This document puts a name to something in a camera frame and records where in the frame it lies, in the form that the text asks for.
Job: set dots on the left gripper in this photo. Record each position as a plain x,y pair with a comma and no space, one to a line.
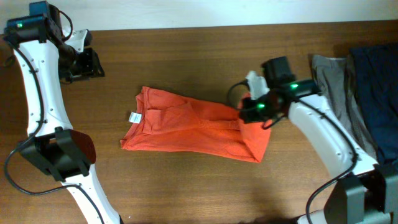
91,70

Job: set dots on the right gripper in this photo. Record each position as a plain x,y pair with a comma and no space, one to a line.
249,113

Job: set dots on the red printed t-shirt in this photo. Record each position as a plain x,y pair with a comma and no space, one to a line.
164,121

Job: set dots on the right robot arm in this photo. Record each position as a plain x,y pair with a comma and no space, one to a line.
360,190

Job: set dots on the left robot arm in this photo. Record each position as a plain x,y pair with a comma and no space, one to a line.
48,55

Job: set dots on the grey garment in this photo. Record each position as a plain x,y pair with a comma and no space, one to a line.
336,78

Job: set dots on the navy blue garment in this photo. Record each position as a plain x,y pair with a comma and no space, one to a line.
376,81

